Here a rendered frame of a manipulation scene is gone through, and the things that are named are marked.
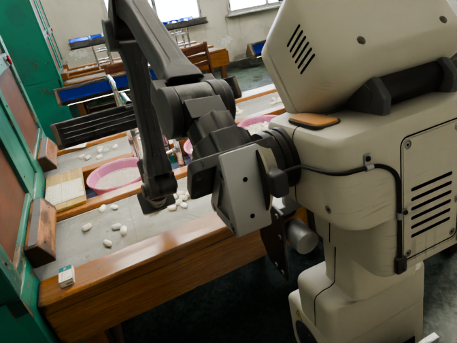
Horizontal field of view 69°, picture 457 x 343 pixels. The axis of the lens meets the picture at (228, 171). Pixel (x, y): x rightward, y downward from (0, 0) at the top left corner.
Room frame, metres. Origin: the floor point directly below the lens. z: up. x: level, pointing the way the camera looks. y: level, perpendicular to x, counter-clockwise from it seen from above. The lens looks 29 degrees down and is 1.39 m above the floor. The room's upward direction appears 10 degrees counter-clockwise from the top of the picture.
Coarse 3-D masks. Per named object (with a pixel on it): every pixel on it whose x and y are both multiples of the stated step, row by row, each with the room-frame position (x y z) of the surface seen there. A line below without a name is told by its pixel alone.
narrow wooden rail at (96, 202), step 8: (184, 168) 1.21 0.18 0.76; (176, 176) 1.17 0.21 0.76; (184, 176) 1.18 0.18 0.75; (136, 184) 1.15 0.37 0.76; (112, 192) 1.12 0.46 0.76; (120, 192) 1.11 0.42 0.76; (128, 192) 1.10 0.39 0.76; (136, 192) 1.11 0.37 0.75; (88, 200) 1.09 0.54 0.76; (96, 200) 1.08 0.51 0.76; (104, 200) 1.07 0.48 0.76; (112, 200) 1.08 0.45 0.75; (72, 208) 1.05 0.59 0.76; (80, 208) 1.04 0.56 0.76; (88, 208) 1.05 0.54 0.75; (96, 208) 1.06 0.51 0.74; (56, 216) 1.01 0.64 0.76; (64, 216) 1.02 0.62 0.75; (72, 216) 1.03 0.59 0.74
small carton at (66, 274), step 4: (60, 268) 0.71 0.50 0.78; (64, 268) 0.70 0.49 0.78; (68, 268) 0.70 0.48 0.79; (72, 268) 0.70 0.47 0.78; (60, 272) 0.69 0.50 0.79; (64, 272) 0.69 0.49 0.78; (68, 272) 0.68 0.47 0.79; (72, 272) 0.69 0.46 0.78; (60, 276) 0.67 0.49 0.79; (64, 276) 0.67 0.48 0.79; (68, 276) 0.67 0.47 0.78; (72, 276) 0.67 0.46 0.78; (60, 280) 0.66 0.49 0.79; (64, 280) 0.66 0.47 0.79; (68, 280) 0.66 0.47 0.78; (72, 280) 0.66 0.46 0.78; (60, 284) 0.65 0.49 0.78; (64, 284) 0.65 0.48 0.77; (68, 284) 0.66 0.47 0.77
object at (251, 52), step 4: (264, 40) 1.86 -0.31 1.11; (248, 44) 1.82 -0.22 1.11; (252, 44) 1.83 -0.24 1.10; (256, 44) 1.83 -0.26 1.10; (260, 44) 1.84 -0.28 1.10; (264, 44) 1.85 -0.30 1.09; (248, 48) 1.83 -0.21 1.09; (252, 48) 1.82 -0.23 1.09; (256, 48) 1.82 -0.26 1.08; (260, 48) 1.83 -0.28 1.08; (248, 52) 1.83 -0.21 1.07; (252, 52) 1.80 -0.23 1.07; (256, 52) 1.81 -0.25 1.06; (260, 52) 1.81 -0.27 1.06; (248, 56) 1.84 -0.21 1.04; (252, 56) 1.79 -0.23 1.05; (256, 56) 1.80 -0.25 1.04
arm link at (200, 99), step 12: (192, 84) 0.49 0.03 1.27; (204, 84) 0.49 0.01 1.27; (180, 96) 0.46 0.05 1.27; (192, 96) 0.46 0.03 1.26; (204, 96) 0.47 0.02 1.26; (216, 96) 0.46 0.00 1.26; (192, 108) 0.43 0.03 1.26; (204, 108) 0.44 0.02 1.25; (216, 108) 0.44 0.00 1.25; (192, 120) 0.42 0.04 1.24
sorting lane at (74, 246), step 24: (96, 216) 1.00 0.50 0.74; (120, 216) 0.98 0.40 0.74; (144, 216) 0.95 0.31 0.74; (168, 216) 0.93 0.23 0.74; (192, 216) 0.90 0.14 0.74; (72, 240) 0.89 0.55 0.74; (96, 240) 0.86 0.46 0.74; (120, 240) 0.84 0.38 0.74; (48, 264) 0.79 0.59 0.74; (72, 264) 0.77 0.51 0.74
